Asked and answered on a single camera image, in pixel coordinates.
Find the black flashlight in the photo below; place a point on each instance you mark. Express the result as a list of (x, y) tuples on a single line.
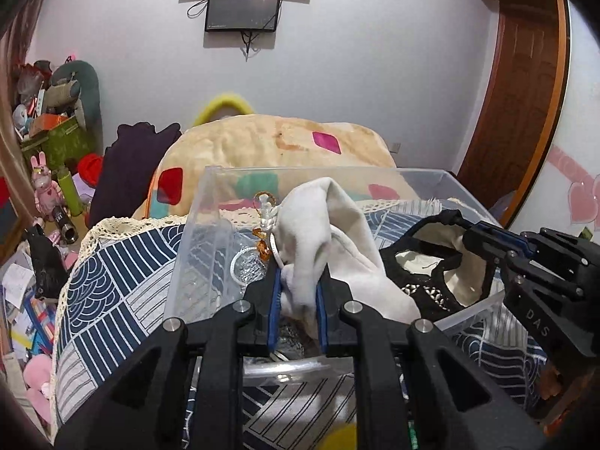
[(63, 222)]

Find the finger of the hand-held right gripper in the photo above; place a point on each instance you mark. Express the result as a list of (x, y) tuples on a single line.
[(492, 249), (501, 233)]

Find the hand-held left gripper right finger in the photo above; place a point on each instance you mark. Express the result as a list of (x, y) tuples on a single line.
[(321, 316)]

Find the pink bunny plush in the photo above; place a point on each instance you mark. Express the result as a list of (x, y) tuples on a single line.
[(44, 187)]

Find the blue patterned bedspread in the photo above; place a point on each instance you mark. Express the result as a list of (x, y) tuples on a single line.
[(117, 300)]

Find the black lace bra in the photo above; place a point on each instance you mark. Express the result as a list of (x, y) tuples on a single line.
[(422, 286)]

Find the pink plush toy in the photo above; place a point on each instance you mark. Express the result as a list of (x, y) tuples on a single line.
[(40, 379)]

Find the silver foil item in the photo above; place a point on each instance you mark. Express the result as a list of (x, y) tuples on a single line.
[(251, 267)]

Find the pink heart wall sticker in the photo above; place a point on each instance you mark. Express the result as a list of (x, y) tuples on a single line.
[(583, 197)]

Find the wooden door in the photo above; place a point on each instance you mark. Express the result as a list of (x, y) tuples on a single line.
[(515, 93)]

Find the pile of papers and books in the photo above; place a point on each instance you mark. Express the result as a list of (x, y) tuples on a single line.
[(21, 314)]

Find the white cloth garment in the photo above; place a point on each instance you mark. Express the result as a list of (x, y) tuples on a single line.
[(323, 243)]

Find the wall socket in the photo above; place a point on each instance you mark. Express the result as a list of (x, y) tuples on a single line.
[(396, 147)]

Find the beige blanket with coloured patches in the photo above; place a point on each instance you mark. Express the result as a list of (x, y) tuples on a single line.
[(262, 150)]

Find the yellow round object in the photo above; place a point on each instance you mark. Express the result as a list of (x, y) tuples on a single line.
[(342, 438)]

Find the green storage box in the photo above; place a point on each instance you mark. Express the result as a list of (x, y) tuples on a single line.
[(61, 143)]

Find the dark purple garment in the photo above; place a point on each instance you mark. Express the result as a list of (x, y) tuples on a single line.
[(126, 173)]

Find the green bottle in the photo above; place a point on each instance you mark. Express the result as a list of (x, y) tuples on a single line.
[(70, 190)]

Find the small black wall monitor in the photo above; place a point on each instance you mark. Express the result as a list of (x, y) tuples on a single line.
[(243, 8)]

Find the grey-green plush toy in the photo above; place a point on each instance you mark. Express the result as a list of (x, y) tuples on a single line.
[(77, 89)]

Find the red round object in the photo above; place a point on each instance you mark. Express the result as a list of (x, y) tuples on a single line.
[(91, 168)]

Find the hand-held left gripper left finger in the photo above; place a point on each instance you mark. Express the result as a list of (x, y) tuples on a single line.
[(276, 311)]

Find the clear plastic storage box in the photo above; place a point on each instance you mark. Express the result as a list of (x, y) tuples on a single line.
[(206, 253)]

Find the black bag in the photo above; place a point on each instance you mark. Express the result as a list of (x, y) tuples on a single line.
[(47, 262)]

